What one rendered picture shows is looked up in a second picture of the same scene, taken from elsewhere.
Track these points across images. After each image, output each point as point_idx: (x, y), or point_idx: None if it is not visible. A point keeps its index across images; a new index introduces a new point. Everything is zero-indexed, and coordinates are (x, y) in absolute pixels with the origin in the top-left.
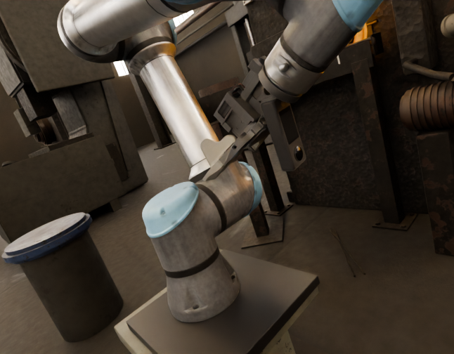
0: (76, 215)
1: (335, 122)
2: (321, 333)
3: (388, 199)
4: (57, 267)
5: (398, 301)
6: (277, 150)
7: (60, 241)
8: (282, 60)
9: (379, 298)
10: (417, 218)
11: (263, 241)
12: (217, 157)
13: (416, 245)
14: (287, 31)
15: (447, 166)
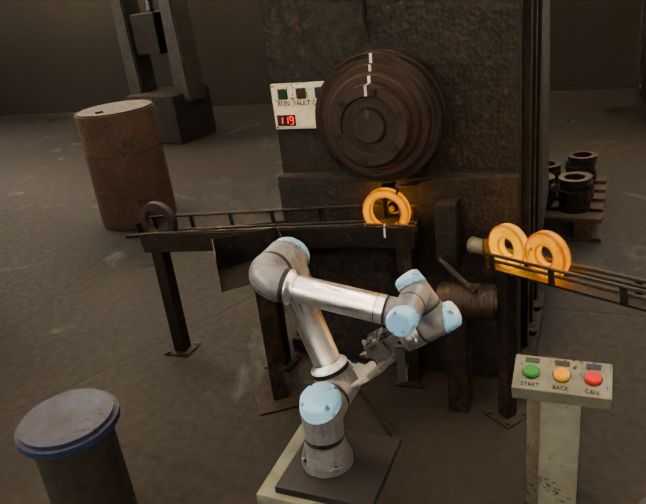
0: (90, 394)
1: (367, 277)
2: None
3: (412, 359)
4: (99, 458)
5: (426, 452)
6: (399, 371)
7: (109, 429)
8: (415, 336)
9: (412, 451)
10: (433, 375)
11: (285, 405)
12: (364, 374)
13: (434, 403)
14: (420, 326)
15: (463, 345)
